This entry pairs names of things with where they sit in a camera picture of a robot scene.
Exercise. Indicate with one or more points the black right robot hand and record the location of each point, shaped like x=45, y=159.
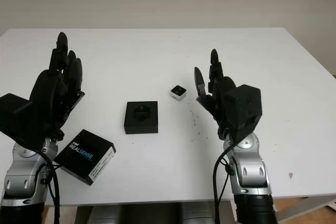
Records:
x=218, y=98

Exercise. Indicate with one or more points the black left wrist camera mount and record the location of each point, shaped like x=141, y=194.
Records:
x=15, y=113

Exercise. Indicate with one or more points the white table leg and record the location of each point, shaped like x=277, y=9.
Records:
x=232, y=212

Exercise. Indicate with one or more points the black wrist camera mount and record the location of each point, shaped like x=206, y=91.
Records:
x=15, y=113
x=246, y=106

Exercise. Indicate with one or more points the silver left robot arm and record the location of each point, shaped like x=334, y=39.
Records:
x=21, y=169

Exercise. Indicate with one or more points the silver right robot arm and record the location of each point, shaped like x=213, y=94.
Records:
x=249, y=171

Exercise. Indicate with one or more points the black box base with insert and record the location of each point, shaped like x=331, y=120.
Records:
x=141, y=128

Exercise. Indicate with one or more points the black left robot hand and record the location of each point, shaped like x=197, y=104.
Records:
x=47, y=90

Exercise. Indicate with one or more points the silver right robot leg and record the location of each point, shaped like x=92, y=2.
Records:
x=197, y=213

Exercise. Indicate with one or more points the small silver black camera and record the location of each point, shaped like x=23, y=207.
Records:
x=176, y=91

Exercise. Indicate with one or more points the black RealSense box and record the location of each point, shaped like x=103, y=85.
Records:
x=84, y=153

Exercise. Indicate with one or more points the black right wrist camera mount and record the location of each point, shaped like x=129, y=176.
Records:
x=246, y=106

